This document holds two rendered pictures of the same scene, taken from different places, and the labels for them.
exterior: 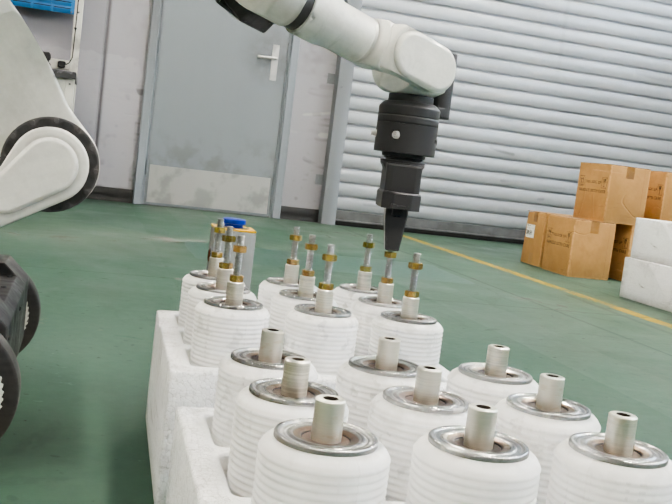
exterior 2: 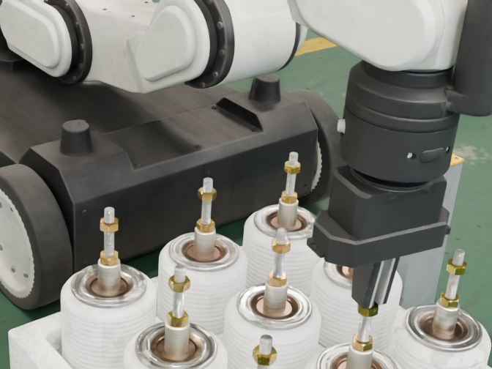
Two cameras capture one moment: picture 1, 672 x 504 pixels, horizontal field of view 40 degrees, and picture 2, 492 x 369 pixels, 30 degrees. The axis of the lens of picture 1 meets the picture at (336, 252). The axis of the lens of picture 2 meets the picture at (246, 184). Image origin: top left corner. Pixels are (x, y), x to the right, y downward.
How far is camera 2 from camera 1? 1.17 m
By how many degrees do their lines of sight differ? 64
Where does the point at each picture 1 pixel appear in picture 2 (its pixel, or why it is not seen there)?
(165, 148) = not seen: outside the picture
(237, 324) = (67, 315)
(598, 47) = not seen: outside the picture
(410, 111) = (355, 93)
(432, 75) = (369, 39)
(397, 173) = (337, 191)
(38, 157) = (163, 28)
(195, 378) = (20, 351)
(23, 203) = (155, 74)
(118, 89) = not seen: outside the picture
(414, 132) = (357, 132)
